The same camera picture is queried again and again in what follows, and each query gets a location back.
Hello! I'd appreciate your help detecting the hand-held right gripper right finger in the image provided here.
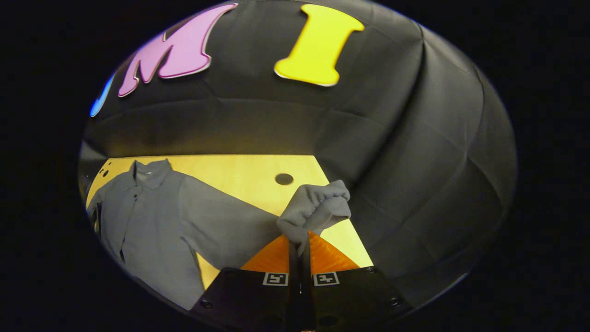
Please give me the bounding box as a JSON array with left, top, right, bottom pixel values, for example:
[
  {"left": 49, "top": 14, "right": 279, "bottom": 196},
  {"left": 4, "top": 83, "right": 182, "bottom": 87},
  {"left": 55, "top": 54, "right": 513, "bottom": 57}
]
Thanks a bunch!
[{"left": 301, "top": 231, "right": 413, "bottom": 331}]

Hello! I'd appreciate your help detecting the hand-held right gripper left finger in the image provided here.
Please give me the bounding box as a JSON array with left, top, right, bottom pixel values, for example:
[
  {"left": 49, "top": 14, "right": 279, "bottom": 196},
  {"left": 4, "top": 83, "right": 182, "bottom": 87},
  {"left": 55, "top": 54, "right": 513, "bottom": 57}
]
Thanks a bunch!
[{"left": 191, "top": 234, "right": 299, "bottom": 331}]

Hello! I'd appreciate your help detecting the grey collared shirt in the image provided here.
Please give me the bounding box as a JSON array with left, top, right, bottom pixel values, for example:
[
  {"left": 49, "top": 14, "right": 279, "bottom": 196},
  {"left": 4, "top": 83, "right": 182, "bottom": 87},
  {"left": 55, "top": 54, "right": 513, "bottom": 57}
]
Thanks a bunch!
[{"left": 87, "top": 159, "right": 352, "bottom": 310}]

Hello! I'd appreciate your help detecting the black backdrop cloth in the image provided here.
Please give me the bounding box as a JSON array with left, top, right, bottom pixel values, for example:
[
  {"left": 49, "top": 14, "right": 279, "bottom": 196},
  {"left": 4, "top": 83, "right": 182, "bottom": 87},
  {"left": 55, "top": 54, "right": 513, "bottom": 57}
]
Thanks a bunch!
[{"left": 78, "top": 0, "right": 518, "bottom": 307}]

